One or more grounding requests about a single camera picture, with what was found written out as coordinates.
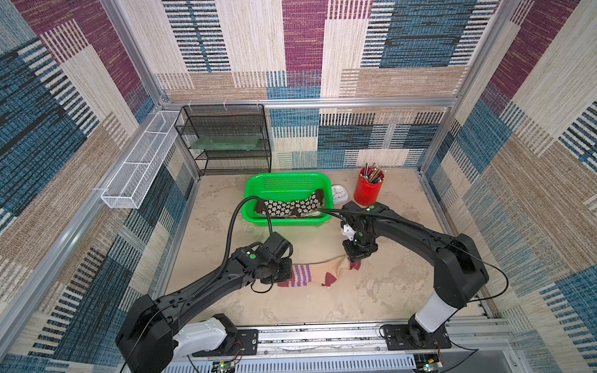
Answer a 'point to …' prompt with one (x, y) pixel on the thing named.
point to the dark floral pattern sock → (305, 207)
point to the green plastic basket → (294, 199)
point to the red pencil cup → (368, 185)
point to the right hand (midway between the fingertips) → (358, 261)
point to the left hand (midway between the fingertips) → (292, 274)
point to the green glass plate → (245, 142)
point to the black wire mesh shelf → (227, 120)
